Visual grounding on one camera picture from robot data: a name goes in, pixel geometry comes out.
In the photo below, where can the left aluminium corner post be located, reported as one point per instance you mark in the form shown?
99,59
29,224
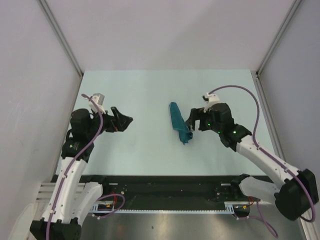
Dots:
51,19

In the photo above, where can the right aluminium corner post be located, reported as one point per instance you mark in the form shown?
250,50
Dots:
279,35

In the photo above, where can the aluminium corner post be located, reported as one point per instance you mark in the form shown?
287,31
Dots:
51,19
279,35

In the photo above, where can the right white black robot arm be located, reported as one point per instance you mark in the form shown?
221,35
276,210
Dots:
293,191

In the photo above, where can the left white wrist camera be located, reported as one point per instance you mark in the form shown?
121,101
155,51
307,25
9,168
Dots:
98,98

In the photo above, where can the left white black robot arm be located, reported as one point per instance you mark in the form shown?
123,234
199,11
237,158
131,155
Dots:
66,211

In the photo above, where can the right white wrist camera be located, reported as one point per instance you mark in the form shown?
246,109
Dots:
210,99

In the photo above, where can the teal cloth napkin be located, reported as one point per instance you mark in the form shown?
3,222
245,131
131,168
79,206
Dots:
178,124

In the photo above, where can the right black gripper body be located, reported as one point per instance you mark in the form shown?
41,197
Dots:
206,120

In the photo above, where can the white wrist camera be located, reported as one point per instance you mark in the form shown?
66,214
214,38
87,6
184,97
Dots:
210,99
98,98

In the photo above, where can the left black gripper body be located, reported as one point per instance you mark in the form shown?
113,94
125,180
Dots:
107,124

